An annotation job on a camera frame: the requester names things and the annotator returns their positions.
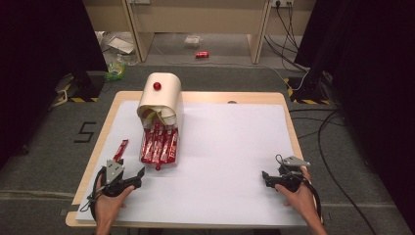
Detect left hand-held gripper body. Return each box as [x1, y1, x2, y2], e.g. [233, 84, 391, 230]
[99, 159, 143, 198]

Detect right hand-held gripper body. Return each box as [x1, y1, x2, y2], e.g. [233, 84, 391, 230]
[273, 156, 312, 193]

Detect red sachet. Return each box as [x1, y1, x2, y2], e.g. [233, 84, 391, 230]
[112, 138, 130, 164]
[140, 127, 156, 165]
[166, 127, 180, 165]
[158, 127, 172, 165]
[149, 122, 164, 165]

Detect red snack packets pile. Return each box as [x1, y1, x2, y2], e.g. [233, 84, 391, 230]
[139, 120, 181, 171]

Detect cream box with red knob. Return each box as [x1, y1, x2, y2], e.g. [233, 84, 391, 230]
[136, 71, 185, 131]

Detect person's right hand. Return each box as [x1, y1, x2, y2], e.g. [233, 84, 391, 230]
[274, 166, 315, 217]

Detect person's left hand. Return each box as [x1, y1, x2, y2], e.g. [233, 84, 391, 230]
[94, 172, 135, 226]

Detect white board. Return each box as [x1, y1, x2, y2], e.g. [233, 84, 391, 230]
[75, 100, 306, 227]

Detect black stand base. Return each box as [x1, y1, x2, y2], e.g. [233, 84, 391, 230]
[55, 70, 108, 104]
[283, 70, 332, 106]

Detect green plastic bag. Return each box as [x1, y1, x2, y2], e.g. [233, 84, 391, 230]
[104, 60, 128, 82]

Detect wooden table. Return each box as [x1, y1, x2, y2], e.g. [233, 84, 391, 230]
[65, 90, 306, 229]

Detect pile of white plastic bags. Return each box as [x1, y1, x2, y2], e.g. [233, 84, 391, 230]
[94, 30, 141, 67]

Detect black curtain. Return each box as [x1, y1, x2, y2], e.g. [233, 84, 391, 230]
[294, 0, 415, 226]
[0, 0, 110, 170]

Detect clear plastic bag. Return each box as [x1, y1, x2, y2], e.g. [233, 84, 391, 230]
[183, 33, 204, 47]

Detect beige desk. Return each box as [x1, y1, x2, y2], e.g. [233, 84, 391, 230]
[81, 0, 317, 66]

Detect left hand-held gripper black cable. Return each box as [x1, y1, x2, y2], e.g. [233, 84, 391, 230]
[78, 165, 109, 223]

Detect black floor cables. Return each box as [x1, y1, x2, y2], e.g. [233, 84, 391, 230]
[288, 107, 380, 235]

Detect white floor cable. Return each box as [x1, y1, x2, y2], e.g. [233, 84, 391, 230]
[152, 43, 310, 93]

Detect black cables from wall socket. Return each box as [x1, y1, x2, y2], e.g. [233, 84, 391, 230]
[263, 3, 310, 73]

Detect white wall socket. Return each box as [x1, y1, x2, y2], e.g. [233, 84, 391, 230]
[270, 0, 295, 9]

